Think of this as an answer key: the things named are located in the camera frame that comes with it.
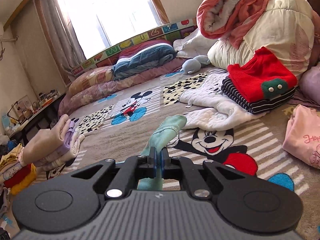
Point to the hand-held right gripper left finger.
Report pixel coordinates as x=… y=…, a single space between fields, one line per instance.
x=155 y=165

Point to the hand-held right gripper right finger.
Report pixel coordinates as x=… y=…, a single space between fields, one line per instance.
x=163 y=165

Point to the mint green star-print garment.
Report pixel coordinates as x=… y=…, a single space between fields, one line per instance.
x=165 y=132

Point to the white quilted garment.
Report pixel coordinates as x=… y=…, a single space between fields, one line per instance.
x=212 y=100

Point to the pale printed folded garment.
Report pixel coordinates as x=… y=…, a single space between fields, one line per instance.
x=75 y=147

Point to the cartoon printed brown blanket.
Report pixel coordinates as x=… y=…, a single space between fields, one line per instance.
x=250 y=140

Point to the purple floral quilt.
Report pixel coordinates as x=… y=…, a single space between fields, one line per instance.
x=105 y=90

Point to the purple folded garment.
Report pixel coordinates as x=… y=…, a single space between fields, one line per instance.
x=70 y=135

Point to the navy striped folded garment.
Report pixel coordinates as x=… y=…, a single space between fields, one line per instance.
x=240 y=97

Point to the blue plush toy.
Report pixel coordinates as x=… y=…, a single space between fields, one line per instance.
x=192 y=65

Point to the pink floral pillow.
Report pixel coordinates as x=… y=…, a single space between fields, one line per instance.
x=90 y=82

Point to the blue folded quilt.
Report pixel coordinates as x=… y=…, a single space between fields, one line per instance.
x=145 y=60

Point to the maroon folded blanket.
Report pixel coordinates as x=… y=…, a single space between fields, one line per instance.
x=142 y=46

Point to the colourful alphabet foam mat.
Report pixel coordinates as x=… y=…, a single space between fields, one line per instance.
x=125 y=45

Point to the white duvet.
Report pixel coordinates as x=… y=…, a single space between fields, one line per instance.
x=192 y=42

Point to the dark cluttered desk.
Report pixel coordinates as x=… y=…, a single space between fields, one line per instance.
x=37 y=116

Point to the red knitted sweater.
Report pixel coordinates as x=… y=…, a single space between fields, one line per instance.
x=260 y=77

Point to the mustard yellow folded garment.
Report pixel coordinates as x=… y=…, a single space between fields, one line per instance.
x=23 y=182

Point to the red folded garment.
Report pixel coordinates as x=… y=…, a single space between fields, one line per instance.
x=17 y=176

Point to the pink folded garment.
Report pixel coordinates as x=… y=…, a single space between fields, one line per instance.
x=302 y=135

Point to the pale yellow folded garment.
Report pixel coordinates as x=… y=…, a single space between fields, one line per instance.
x=11 y=157

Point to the black desk lamp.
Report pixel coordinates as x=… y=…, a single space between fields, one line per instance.
x=12 y=110

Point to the grey curtain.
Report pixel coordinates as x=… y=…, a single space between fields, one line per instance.
x=65 y=35

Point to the wooden framed window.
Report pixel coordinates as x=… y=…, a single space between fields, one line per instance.
x=112 y=10

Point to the orange rolled quilt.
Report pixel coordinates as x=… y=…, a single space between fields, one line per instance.
x=225 y=12

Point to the lilac cloth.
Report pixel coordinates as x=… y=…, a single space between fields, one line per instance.
x=311 y=82

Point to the cream folded quilt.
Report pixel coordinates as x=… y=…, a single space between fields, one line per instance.
x=275 y=32

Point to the wooden picture frame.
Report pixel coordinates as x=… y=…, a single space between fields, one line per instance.
x=23 y=105

